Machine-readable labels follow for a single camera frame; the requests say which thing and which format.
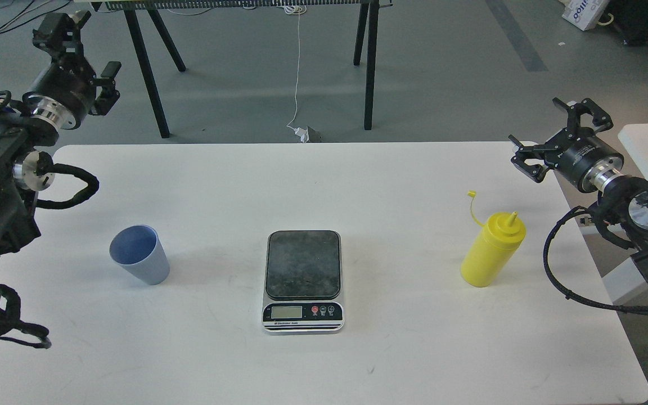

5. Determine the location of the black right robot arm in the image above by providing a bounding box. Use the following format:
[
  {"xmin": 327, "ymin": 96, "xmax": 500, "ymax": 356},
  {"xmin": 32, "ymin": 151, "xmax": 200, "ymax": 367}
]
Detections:
[{"xmin": 508, "ymin": 98, "xmax": 648, "ymax": 316}]

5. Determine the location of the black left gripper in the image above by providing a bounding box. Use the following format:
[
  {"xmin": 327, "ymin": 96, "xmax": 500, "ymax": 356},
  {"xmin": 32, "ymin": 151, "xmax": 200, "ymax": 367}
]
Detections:
[{"xmin": 22, "ymin": 10, "xmax": 122, "ymax": 130}]

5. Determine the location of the white cardboard box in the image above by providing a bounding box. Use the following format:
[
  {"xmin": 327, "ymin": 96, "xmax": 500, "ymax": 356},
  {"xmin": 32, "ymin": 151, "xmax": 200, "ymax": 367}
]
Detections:
[{"xmin": 561, "ymin": 0, "xmax": 610, "ymax": 31}]

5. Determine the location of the black trestle table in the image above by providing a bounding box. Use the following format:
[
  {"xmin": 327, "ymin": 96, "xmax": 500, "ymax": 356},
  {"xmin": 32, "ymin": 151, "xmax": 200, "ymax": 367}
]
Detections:
[{"xmin": 93, "ymin": 1, "xmax": 397, "ymax": 140}]

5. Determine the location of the blue plastic cup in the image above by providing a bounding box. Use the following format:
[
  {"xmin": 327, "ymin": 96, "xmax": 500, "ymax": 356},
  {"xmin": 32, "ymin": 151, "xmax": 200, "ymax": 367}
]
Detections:
[{"xmin": 109, "ymin": 224, "xmax": 170, "ymax": 286}]

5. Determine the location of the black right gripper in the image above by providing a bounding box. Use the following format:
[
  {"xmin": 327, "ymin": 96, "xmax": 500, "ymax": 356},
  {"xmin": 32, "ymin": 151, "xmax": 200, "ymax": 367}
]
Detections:
[{"xmin": 507, "ymin": 97, "xmax": 623, "ymax": 194}]

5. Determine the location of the yellow squeeze bottle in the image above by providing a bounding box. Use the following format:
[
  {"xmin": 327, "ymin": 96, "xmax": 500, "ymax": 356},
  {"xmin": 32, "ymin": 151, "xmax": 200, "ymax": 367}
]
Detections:
[{"xmin": 460, "ymin": 190, "xmax": 527, "ymax": 287}]

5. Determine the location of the white hanging cable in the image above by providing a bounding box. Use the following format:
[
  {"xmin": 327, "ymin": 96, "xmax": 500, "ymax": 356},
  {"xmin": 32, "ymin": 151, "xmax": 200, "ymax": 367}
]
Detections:
[{"xmin": 286, "ymin": 4, "xmax": 308, "ymax": 133}]

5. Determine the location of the white power adapter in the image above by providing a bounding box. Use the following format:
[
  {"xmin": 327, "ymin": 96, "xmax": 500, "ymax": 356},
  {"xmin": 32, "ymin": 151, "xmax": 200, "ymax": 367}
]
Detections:
[{"xmin": 294, "ymin": 127, "xmax": 322, "ymax": 143}]

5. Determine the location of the digital kitchen scale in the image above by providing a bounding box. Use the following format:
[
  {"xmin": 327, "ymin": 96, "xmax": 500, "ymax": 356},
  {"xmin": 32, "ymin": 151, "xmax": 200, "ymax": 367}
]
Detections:
[{"xmin": 260, "ymin": 230, "xmax": 345, "ymax": 335}]

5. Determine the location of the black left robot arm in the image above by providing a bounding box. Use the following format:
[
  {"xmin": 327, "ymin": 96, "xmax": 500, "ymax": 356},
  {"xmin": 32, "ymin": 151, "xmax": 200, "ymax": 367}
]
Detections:
[{"xmin": 0, "ymin": 11, "xmax": 121, "ymax": 349}]

